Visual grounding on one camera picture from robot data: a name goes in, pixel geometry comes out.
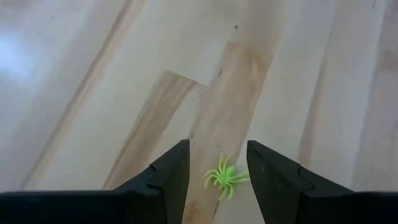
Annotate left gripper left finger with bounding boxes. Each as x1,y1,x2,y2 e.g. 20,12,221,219
113,139,191,224

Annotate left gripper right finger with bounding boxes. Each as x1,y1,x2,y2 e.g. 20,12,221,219
246,140,356,224

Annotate neon green plastic toy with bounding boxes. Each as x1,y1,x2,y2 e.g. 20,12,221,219
203,153,251,202

